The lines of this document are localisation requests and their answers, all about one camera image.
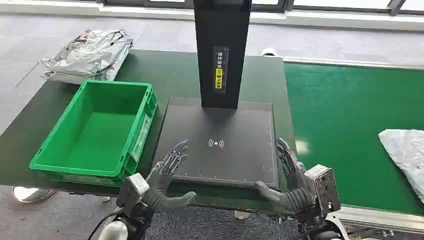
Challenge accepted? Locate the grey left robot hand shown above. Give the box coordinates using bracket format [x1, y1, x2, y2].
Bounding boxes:
[141, 139, 198, 212]

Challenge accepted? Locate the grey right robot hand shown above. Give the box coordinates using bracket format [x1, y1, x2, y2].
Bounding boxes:
[254, 137, 316, 213]

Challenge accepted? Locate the grey parcel bag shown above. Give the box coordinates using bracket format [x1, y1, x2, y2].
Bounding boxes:
[378, 128, 424, 205]

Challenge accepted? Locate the green plastic crate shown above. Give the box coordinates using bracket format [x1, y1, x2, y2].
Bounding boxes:
[29, 79, 159, 189]

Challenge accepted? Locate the green conveyor belt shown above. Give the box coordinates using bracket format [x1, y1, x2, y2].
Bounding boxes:
[283, 62, 424, 217]

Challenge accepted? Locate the round metal table foot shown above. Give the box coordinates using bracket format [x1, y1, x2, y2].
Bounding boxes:
[12, 186, 57, 204]

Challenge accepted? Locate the black scanner stand with base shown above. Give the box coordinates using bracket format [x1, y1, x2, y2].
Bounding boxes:
[150, 0, 281, 191]

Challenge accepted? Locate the flat white parcel bag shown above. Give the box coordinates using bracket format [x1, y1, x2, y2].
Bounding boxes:
[43, 67, 115, 86]

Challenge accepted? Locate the crumpled silver parcel with print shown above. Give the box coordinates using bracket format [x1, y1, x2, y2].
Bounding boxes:
[40, 28, 134, 78]

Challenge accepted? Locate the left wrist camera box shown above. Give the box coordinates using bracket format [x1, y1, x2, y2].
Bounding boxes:
[115, 173, 150, 209]

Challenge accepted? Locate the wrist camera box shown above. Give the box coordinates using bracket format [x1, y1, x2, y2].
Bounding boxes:
[115, 173, 150, 209]
[304, 164, 342, 215]

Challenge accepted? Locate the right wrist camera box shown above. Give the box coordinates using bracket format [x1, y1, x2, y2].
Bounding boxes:
[304, 164, 342, 215]

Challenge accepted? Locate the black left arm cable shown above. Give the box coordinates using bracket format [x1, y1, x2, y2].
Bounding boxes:
[87, 211, 117, 240]

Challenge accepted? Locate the metal conveyor frame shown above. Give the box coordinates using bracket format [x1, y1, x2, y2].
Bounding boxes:
[281, 56, 424, 236]

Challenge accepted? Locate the dark window frame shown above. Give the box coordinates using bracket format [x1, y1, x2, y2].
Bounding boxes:
[99, 0, 424, 16]

